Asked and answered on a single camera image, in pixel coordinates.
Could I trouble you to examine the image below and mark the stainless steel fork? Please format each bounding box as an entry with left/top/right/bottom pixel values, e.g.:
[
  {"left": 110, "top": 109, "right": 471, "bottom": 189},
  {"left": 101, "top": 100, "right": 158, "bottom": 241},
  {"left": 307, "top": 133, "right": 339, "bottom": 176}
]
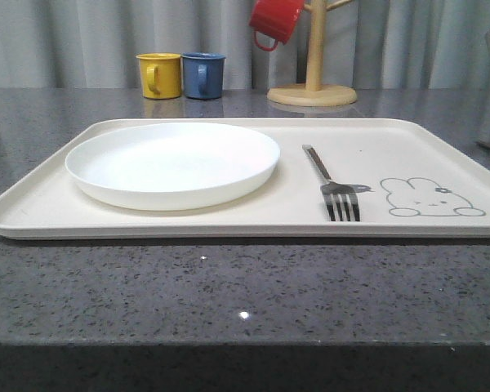
[{"left": 302, "top": 145, "right": 361, "bottom": 222}]

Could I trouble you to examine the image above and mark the grey curtain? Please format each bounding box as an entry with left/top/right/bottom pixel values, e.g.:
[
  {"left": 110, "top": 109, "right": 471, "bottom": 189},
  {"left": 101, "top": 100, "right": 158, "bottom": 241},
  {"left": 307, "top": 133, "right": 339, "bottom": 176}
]
[{"left": 0, "top": 1, "right": 490, "bottom": 89}]

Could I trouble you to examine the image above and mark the red enamel mug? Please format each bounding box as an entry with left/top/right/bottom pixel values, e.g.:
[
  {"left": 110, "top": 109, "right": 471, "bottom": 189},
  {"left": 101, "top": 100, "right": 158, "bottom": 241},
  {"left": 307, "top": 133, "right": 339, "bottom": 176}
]
[{"left": 249, "top": 0, "right": 305, "bottom": 51}]

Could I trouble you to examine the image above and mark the blue enamel mug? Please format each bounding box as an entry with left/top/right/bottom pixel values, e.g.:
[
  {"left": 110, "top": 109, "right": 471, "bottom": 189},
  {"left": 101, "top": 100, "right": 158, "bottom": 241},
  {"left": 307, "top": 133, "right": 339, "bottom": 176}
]
[{"left": 181, "top": 52, "right": 225, "bottom": 100}]

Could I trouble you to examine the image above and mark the cream rabbit serving tray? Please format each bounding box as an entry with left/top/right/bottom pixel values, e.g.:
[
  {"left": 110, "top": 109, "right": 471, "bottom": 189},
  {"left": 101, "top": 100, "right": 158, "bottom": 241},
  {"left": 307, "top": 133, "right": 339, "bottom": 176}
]
[{"left": 0, "top": 118, "right": 490, "bottom": 239}]

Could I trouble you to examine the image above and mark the wooden mug tree stand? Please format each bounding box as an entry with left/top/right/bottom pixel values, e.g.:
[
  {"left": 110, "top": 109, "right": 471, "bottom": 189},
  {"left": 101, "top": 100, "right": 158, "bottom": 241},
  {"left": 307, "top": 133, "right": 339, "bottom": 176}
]
[{"left": 267, "top": 0, "right": 357, "bottom": 107}]

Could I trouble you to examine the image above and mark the white round plate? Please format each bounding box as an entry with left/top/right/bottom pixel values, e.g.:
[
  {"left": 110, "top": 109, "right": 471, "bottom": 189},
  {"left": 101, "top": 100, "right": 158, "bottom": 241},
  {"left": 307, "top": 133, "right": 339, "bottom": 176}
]
[{"left": 65, "top": 122, "right": 280, "bottom": 211}]

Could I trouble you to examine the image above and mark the yellow enamel mug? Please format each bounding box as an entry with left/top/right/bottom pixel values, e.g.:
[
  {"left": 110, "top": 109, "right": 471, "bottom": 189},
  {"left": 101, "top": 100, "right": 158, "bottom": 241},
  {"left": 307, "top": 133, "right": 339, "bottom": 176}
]
[{"left": 136, "top": 53, "right": 182, "bottom": 100}]

